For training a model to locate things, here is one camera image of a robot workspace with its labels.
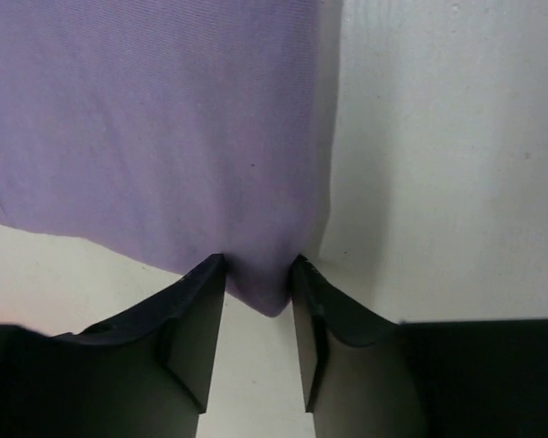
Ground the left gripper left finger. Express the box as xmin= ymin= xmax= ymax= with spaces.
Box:
xmin=0 ymin=255 xmax=225 ymax=437

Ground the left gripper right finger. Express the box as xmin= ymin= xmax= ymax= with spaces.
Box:
xmin=290 ymin=256 xmax=548 ymax=437

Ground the lavender t shirt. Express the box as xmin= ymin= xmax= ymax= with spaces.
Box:
xmin=0 ymin=1 xmax=343 ymax=317

